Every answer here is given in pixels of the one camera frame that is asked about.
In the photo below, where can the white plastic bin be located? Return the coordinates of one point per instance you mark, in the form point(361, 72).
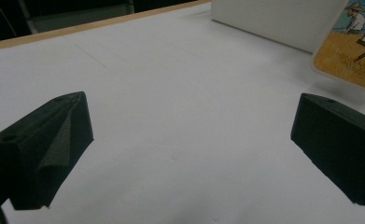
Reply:
point(279, 21)

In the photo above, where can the white table mat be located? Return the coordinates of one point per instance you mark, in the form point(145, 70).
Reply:
point(183, 118)

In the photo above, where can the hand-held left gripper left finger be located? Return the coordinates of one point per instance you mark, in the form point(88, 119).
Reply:
point(37, 155)

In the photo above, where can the wooden table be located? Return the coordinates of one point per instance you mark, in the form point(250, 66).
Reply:
point(77, 28)

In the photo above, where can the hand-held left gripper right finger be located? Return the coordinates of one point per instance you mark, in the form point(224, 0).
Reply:
point(339, 146)

